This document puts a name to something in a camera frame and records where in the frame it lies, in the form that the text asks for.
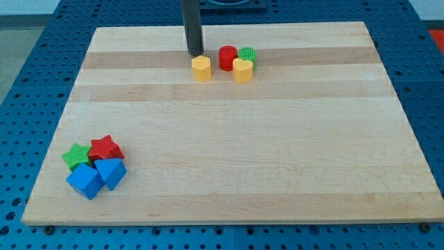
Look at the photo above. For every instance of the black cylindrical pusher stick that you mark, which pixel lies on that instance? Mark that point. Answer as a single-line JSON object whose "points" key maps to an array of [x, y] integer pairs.
{"points": [[192, 25]]}

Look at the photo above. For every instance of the yellow heart block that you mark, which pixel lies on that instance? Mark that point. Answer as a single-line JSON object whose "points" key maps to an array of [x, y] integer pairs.
{"points": [[242, 70]]}

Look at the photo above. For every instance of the yellow pentagon block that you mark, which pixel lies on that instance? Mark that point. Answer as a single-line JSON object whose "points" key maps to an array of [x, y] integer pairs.
{"points": [[201, 68]]}

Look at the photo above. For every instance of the red cylinder block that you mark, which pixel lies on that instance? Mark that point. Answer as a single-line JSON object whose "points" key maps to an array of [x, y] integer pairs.
{"points": [[227, 54]]}

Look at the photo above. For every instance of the green cylinder block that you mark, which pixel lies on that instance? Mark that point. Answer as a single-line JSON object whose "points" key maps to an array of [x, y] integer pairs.
{"points": [[247, 53]]}

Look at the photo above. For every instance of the red star block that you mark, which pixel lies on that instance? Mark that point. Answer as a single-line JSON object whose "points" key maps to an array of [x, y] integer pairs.
{"points": [[104, 148]]}

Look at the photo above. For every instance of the wooden board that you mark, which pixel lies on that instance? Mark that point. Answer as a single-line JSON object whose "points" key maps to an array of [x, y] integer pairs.
{"points": [[317, 136]]}

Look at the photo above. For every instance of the blue triangle block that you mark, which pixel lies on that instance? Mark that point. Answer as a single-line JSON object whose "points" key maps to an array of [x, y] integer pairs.
{"points": [[112, 171]]}

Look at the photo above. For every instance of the green star block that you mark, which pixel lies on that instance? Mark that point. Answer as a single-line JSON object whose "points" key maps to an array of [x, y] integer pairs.
{"points": [[78, 154]]}

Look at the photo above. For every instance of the blue cube block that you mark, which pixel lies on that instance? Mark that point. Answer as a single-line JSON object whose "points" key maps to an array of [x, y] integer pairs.
{"points": [[86, 181]]}

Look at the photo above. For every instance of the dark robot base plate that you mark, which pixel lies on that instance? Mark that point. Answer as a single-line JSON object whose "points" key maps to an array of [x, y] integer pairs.
{"points": [[233, 4]]}

